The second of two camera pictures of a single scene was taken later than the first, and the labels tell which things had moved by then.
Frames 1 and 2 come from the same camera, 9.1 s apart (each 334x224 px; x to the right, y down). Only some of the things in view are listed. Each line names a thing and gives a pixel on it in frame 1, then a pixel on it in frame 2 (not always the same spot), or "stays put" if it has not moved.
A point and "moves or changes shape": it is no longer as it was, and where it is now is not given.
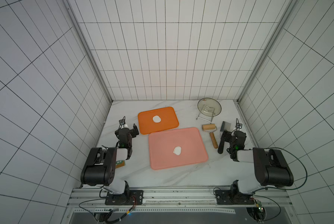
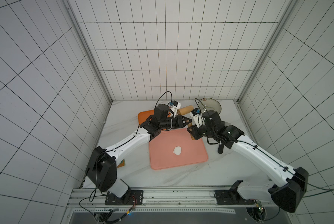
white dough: (177, 150) stays put
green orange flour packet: (119, 164) stays put
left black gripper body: (116, 133) -> (167, 123)
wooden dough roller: (211, 128) moves or changes shape
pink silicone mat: (162, 145) stays put
